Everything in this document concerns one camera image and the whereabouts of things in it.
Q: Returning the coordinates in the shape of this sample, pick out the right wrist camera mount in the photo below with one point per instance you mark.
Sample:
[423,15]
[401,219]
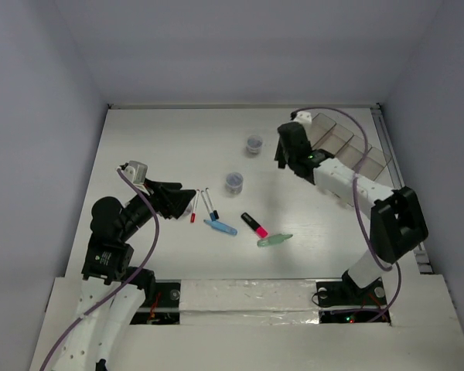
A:
[302,117]

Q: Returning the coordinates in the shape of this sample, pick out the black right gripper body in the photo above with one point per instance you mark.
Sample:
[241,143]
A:
[291,158]

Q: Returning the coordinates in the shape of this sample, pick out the clear four-compartment organizer tray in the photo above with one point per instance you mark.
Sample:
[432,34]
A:
[326,134]

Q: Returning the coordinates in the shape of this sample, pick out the clear jar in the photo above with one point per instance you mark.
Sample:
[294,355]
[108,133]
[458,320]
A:
[234,182]
[254,145]

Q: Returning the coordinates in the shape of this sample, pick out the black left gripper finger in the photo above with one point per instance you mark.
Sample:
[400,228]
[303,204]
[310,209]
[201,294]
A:
[161,187]
[178,202]

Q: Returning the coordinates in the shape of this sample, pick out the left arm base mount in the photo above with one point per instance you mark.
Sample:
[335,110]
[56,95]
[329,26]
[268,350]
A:
[163,306]

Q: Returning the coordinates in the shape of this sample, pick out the pink highlighter marker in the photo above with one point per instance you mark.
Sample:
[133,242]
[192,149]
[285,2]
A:
[254,225]

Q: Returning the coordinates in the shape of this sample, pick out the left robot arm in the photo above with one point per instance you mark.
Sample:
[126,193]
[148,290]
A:
[111,290]

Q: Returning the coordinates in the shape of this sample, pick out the black capped white pen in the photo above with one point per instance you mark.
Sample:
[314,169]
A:
[210,201]

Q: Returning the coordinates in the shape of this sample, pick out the green utility knife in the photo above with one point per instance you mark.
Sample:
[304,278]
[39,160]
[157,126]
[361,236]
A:
[274,239]

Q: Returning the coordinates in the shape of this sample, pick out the blue utility knife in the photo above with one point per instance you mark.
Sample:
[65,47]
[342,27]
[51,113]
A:
[221,227]

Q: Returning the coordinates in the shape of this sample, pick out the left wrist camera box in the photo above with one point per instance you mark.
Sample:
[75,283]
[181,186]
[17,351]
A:
[134,172]

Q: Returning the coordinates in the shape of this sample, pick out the red capped white pen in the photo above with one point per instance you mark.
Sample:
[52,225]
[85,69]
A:
[194,206]

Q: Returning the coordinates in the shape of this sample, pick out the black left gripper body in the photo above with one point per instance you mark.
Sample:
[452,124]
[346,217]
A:
[162,205]

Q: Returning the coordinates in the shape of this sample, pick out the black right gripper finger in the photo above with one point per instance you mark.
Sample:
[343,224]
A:
[283,164]
[279,152]

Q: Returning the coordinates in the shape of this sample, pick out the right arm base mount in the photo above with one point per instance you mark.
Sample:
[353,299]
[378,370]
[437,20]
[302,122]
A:
[342,302]

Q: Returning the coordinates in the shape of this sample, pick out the white front board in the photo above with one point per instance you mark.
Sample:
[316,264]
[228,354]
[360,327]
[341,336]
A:
[273,325]

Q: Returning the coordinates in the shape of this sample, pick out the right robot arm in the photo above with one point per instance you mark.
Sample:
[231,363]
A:
[397,223]

